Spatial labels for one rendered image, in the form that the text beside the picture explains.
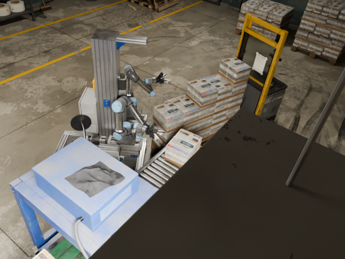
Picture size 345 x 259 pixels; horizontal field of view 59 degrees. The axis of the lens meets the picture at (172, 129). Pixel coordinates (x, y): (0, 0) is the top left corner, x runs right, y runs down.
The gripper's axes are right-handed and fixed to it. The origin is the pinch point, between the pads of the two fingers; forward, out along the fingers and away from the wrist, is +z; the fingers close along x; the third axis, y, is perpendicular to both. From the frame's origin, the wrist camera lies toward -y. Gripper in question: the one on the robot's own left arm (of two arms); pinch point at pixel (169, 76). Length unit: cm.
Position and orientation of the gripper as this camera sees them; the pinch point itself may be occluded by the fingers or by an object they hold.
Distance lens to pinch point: 427.9
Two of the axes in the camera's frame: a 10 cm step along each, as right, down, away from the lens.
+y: -1.4, 6.7, 7.3
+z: 9.2, -1.9, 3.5
